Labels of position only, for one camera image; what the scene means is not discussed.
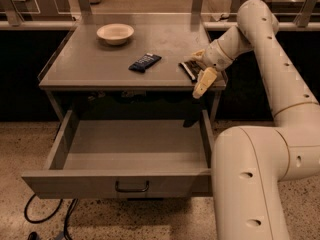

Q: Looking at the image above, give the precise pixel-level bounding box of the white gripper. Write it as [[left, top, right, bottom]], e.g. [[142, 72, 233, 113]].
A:
[[191, 39, 233, 99]]

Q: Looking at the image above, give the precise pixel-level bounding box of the black rxbar chocolate bar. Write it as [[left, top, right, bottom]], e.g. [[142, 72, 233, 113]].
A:
[[178, 60, 202, 82]]

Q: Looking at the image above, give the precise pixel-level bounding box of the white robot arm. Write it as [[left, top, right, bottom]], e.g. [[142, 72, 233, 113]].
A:
[[192, 0, 320, 240]]

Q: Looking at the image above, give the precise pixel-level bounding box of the grey open top drawer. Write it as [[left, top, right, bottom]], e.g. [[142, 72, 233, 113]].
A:
[[22, 111, 213, 199]]

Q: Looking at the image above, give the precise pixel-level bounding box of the blue snack bar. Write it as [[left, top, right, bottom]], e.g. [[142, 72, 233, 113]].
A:
[[129, 53, 161, 73]]

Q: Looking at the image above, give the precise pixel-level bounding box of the white ceramic bowl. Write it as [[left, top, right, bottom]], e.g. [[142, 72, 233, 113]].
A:
[[97, 24, 134, 45]]

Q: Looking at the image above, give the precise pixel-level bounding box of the grey metal table cabinet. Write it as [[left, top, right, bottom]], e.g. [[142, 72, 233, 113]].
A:
[[39, 13, 226, 122]]

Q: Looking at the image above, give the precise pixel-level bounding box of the grey background counter left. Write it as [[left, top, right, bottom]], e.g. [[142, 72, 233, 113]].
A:
[[0, 0, 72, 24]]

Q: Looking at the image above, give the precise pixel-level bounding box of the clear acrylic barrier panel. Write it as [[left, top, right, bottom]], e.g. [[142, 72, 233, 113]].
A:
[[0, 0, 320, 27]]

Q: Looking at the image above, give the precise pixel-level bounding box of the black drawer handle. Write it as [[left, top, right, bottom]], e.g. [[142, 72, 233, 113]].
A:
[[115, 181, 150, 193]]

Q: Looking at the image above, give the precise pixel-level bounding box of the black floor cable loop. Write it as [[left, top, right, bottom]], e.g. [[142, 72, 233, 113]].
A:
[[23, 193, 64, 225]]

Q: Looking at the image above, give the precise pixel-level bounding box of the white horizontal rail pipe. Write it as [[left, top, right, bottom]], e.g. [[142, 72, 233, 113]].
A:
[[0, 21, 320, 32]]

